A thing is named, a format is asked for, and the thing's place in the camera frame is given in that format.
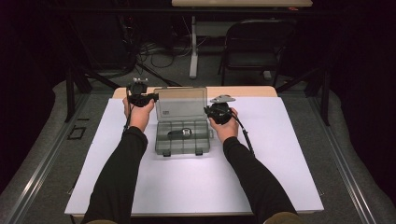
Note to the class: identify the white board sheet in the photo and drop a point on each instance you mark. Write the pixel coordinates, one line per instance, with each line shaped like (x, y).
(274, 149)

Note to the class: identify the person's right hand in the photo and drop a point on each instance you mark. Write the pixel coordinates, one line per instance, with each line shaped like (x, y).
(227, 130)

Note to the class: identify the small white floor box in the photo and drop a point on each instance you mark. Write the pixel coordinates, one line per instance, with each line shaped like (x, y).
(267, 75)

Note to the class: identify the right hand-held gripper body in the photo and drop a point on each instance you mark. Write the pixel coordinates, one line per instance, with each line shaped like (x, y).
(220, 112)

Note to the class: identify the black metal stand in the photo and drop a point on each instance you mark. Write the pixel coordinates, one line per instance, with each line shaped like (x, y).
(325, 99)
(70, 93)

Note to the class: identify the grey translucent compartment box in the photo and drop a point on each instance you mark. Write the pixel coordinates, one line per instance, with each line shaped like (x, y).
(183, 124)

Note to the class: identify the person's right leg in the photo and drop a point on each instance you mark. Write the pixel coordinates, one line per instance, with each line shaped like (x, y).
(285, 218)

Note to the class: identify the black folding chair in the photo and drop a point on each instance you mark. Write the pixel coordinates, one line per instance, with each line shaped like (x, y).
(249, 60)

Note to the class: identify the person's leg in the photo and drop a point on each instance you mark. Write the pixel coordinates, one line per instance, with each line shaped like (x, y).
(285, 218)
(101, 222)

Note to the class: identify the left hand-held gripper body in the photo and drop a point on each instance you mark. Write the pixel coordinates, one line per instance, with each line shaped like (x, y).
(137, 93)

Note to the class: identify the black bottle opener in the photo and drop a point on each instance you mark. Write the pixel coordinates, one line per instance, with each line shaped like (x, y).
(179, 134)

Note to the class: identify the person's left leg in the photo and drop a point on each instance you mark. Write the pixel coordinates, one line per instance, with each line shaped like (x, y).
(101, 222)

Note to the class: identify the person's left hand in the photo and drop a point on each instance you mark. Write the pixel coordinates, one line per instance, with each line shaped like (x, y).
(140, 116)

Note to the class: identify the white-legged background desk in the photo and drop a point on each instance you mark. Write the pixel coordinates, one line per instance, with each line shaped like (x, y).
(193, 46)

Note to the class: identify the light wooden table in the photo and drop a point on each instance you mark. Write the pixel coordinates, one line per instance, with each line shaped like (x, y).
(243, 91)

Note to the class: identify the aluminium floor rail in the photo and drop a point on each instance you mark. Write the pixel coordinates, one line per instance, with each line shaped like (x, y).
(40, 174)
(342, 168)

